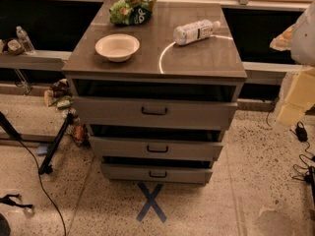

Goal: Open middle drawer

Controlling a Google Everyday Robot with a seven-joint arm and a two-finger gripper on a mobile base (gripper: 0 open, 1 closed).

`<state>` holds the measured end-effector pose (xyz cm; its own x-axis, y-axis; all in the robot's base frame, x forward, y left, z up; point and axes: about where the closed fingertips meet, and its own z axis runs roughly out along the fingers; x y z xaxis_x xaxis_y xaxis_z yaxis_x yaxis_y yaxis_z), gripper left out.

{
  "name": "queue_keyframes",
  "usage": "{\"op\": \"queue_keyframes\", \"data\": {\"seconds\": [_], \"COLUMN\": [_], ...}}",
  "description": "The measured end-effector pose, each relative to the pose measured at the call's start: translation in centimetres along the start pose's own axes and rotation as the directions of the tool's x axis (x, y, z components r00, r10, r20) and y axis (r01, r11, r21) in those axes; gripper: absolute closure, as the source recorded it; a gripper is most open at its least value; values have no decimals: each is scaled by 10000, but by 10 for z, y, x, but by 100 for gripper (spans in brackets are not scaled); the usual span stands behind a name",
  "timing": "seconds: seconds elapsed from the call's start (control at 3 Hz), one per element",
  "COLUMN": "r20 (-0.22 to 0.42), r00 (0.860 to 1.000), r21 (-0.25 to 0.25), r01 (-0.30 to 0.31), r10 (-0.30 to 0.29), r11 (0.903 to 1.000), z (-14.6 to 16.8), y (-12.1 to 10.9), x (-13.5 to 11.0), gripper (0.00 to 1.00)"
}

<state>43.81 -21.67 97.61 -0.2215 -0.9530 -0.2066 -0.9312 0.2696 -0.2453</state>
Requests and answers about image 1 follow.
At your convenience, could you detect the grey bottom drawer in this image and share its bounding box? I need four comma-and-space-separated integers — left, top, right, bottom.
101, 163, 213, 184

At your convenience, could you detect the blue tape cross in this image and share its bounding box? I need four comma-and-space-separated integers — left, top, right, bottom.
136, 183, 167, 223

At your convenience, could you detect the black tripod leg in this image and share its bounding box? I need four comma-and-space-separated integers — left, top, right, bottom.
38, 113, 73, 175

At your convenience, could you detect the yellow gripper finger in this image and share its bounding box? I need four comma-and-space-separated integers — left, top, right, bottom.
270, 25, 294, 51
276, 67, 315, 126

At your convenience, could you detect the lying clear plastic bottle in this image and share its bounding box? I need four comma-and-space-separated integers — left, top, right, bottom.
173, 20, 221, 46

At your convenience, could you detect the black floor cable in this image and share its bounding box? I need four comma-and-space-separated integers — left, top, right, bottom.
0, 111, 68, 236

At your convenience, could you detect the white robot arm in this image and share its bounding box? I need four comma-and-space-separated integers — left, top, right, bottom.
270, 1, 315, 126

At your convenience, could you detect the pile of snack bags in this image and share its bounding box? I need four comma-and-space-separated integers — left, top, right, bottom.
43, 79, 91, 148

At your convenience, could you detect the upright water bottle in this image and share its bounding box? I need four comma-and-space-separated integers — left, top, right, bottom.
16, 26, 35, 55

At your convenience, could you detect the grey top drawer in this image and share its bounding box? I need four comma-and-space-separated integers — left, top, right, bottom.
73, 96, 237, 130

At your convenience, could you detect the grey drawer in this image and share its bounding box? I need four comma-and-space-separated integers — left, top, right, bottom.
73, 96, 237, 130
90, 137, 222, 161
101, 163, 213, 184

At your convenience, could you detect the grey side shelf rail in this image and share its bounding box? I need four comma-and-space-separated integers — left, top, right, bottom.
0, 50, 71, 71

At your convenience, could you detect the white bowl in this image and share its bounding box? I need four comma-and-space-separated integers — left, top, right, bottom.
94, 33, 140, 62

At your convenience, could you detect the green chip bag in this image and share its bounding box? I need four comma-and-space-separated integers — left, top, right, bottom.
109, 0, 157, 26

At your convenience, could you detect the grey drawer cabinet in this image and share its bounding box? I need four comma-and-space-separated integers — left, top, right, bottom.
63, 2, 247, 169

